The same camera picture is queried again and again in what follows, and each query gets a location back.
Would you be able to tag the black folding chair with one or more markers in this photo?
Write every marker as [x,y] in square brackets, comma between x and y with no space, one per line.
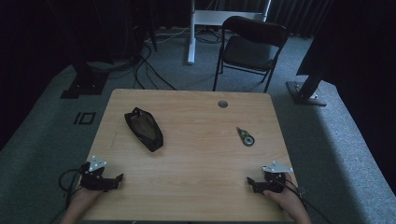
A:
[250,46]

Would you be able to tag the black mesh pencil case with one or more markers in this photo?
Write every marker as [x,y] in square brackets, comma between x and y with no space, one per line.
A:
[144,128]

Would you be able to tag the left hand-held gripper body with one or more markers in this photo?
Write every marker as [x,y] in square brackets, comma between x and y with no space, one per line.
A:
[93,180]

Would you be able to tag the black stand with base plate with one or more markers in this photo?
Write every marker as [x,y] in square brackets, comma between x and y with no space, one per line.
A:
[306,90]

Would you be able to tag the white desk frame leg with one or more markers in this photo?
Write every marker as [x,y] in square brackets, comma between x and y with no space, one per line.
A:
[192,34]

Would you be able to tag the person's left hand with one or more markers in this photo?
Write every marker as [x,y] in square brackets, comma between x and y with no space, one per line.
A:
[85,195]

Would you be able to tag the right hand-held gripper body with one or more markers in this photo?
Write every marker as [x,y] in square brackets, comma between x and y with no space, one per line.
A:
[272,179]

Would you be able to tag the person's right hand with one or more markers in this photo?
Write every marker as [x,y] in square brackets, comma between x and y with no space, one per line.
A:
[285,199]

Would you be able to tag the black stand base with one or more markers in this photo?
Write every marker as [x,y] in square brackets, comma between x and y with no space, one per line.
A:
[84,82]

